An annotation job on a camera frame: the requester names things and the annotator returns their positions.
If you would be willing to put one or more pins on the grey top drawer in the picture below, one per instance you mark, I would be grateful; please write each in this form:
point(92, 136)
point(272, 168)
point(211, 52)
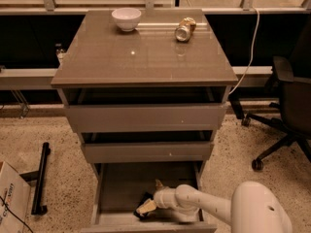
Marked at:
point(96, 110)

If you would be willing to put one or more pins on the grey open bottom drawer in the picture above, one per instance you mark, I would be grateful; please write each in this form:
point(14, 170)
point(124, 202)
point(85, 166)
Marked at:
point(121, 189)

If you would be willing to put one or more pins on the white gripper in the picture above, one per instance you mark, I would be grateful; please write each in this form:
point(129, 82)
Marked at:
point(161, 197)

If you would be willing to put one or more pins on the white ceramic bowl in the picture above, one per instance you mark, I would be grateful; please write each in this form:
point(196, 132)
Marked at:
point(126, 19)

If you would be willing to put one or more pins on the white cardboard box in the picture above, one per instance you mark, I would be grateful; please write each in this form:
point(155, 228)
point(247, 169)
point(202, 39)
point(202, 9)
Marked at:
point(14, 193)

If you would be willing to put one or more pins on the black office chair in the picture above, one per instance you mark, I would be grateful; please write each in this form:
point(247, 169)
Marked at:
point(293, 76)

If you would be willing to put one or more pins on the black metal stand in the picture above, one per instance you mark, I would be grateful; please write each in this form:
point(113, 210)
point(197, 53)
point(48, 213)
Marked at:
point(38, 209)

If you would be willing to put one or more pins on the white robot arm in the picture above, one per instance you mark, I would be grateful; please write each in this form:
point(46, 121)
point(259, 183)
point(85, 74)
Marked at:
point(253, 208)

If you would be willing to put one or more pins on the grey middle drawer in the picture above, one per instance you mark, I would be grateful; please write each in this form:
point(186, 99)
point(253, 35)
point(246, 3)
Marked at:
point(160, 146)

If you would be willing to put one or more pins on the crushed metal can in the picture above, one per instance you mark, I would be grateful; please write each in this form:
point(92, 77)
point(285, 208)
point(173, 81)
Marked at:
point(185, 29)

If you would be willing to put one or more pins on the grey drawer cabinet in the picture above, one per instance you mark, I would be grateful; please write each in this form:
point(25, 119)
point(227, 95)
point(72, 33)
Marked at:
point(103, 56)

